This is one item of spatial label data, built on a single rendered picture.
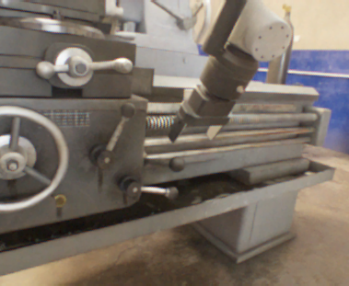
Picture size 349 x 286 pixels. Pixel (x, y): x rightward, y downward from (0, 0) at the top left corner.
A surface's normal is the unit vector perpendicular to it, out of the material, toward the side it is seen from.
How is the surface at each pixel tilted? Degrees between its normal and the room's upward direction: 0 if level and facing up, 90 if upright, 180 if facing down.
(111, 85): 90
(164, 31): 66
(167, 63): 90
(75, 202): 90
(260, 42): 119
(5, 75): 90
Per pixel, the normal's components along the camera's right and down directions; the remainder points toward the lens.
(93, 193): 0.55, 0.26
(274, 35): 0.23, 0.71
